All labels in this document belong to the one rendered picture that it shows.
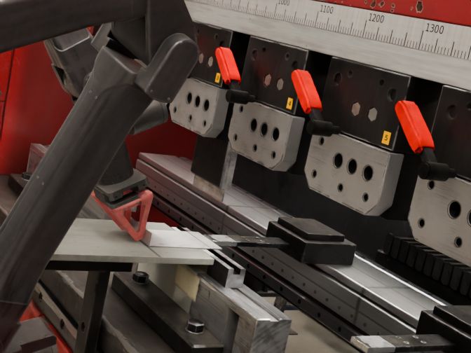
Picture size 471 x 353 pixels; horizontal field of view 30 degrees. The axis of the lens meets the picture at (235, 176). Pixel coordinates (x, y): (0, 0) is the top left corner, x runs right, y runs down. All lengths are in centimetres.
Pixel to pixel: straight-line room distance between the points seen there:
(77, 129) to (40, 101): 126
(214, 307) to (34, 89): 100
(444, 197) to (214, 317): 50
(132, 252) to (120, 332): 13
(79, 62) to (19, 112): 93
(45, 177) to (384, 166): 37
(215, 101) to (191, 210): 62
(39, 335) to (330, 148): 41
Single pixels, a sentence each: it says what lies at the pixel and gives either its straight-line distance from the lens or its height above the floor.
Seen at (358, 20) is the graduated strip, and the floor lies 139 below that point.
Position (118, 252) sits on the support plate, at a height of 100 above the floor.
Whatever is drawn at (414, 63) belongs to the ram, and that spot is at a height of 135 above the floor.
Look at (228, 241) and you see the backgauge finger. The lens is 143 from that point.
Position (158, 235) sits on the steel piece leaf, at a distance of 140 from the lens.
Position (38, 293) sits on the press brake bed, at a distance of 166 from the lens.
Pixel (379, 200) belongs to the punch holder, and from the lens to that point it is 100.
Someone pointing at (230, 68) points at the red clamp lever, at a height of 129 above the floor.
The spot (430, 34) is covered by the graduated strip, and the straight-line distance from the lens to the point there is 97.
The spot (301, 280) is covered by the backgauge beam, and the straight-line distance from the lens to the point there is 156.
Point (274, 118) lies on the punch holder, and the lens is 118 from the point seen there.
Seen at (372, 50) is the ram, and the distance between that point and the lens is 104.
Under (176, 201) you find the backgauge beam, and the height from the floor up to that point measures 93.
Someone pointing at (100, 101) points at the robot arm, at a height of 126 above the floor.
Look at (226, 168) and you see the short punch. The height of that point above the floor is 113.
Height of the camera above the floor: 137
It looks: 11 degrees down
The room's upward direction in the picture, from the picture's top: 12 degrees clockwise
